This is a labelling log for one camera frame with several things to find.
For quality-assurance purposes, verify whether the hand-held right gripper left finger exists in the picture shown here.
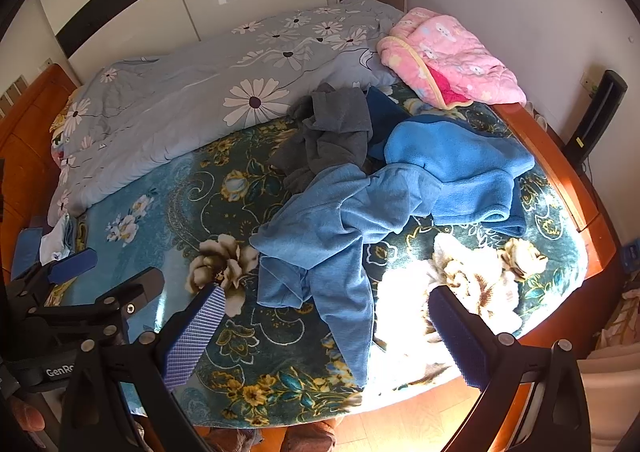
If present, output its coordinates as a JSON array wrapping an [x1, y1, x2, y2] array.
[[59, 284, 228, 452]]

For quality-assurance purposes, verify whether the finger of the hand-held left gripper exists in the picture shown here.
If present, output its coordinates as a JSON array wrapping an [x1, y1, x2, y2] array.
[[25, 268, 166, 345], [5, 249, 98, 305]]

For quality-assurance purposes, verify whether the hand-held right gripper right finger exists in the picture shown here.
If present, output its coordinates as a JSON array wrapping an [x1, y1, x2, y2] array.
[[427, 284, 593, 452]]

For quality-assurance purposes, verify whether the light blue shirt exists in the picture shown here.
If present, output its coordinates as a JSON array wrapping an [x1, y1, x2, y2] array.
[[248, 164, 441, 388]]

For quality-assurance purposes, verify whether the grey fleece garment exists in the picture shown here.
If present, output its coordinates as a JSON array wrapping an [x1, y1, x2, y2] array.
[[267, 82, 376, 195]]

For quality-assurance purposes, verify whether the person's left hand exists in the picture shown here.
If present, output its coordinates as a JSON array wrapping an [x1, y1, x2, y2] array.
[[10, 399, 48, 433]]

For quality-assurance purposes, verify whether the white cloth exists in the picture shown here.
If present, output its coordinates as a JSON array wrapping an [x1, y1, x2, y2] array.
[[40, 214, 76, 265]]

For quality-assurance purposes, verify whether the teal floral blanket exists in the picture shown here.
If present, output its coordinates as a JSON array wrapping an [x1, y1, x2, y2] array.
[[45, 82, 591, 430]]

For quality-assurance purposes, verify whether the person's brown shoe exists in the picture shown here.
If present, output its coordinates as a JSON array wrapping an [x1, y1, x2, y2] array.
[[205, 427, 263, 452], [280, 422, 336, 452]]

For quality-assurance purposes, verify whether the white plastic container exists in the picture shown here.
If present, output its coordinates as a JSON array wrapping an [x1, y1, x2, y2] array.
[[575, 342, 640, 452]]

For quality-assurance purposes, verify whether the floral patterned cloth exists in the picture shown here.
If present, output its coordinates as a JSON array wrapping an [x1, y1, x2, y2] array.
[[595, 282, 640, 348]]

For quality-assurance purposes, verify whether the dark blue fleece garment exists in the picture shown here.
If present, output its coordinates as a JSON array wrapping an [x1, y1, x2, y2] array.
[[365, 86, 536, 237]]

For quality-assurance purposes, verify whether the grey daisy print duvet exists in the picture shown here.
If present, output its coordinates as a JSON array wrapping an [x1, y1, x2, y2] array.
[[47, 0, 406, 227]]

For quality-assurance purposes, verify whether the black tower appliance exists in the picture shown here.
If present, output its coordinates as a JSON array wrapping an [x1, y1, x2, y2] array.
[[560, 69, 628, 167]]

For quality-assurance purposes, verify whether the pink quilted blanket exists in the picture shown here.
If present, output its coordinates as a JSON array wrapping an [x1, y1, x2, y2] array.
[[376, 6, 528, 110]]

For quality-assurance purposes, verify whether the wooden bed frame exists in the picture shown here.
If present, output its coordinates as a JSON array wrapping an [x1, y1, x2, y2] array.
[[0, 64, 623, 452]]

